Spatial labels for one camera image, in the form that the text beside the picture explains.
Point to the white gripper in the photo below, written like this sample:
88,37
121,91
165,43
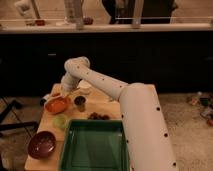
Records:
68,84

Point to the white handled dish brush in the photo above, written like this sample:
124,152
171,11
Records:
49,97

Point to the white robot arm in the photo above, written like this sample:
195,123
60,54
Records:
148,140

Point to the orange red bowl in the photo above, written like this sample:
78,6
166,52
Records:
56,106

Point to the small green bowl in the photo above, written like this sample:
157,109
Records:
60,121

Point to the dark maroon bowl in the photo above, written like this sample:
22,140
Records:
42,145

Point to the white cup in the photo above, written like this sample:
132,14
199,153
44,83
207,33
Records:
85,87

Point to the small metal cup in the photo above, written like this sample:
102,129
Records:
80,103

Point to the brown toy food pile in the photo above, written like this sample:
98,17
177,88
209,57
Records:
97,116

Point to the green plastic tray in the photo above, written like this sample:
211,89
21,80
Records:
94,145

